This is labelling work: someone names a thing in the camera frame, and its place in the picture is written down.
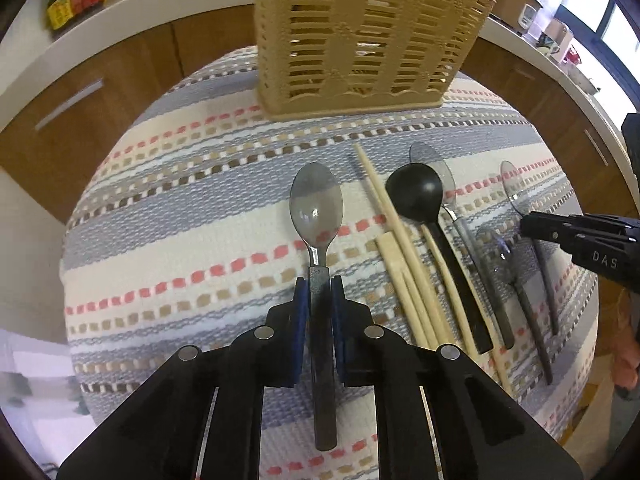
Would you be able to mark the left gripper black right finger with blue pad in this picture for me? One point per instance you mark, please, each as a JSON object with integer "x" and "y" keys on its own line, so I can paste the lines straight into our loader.
{"x": 402, "y": 375}

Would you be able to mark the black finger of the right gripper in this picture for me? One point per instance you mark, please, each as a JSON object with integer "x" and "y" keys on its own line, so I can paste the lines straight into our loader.
{"x": 560, "y": 227}

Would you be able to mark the black plastic ladle spoon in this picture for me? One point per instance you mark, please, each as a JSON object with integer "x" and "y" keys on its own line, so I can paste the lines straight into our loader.
{"x": 416, "y": 192}

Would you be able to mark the far right steel spoon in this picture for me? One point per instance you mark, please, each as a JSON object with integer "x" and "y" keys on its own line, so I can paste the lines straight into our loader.
{"x": 514, "y": 187}

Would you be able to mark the striped woven table mat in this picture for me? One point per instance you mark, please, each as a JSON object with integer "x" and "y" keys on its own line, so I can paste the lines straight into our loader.
{"x": 183, "y": 241}

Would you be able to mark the short cream chopstick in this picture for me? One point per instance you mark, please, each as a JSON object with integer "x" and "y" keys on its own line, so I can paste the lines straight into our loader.
{"x": 408, "y": 294}

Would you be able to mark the steel spoon grey handle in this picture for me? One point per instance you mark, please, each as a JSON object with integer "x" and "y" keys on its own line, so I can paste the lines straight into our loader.
{"x": 421, "y": 152}

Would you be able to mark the kitchen window dark frame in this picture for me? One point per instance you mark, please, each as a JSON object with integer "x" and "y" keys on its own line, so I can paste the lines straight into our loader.
{"x": 608, "y": 48}

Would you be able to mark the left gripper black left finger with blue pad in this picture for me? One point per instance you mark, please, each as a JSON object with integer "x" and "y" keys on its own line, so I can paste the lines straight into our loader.
{"x": 266, "y": 356}

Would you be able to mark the steel spoon dark handle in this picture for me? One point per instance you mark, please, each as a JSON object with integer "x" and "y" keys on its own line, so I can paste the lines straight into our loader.
{"x": 316, "y": 210}

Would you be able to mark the beige plastic utensil basket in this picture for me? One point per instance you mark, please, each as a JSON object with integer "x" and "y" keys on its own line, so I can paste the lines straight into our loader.
{"x": 333, "y": 57}

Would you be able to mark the wooden kitchen cabinet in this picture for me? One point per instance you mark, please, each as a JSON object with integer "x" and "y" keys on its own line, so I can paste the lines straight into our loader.
{"x": 53, "y": 147}

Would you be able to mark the long wooden chopstick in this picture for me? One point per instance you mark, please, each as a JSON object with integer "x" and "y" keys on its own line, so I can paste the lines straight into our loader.
{"x": 416, "y": 266}

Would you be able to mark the small steel spoon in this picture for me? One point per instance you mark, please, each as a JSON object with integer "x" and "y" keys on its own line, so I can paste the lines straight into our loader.
{"x": 503, "y": 266}

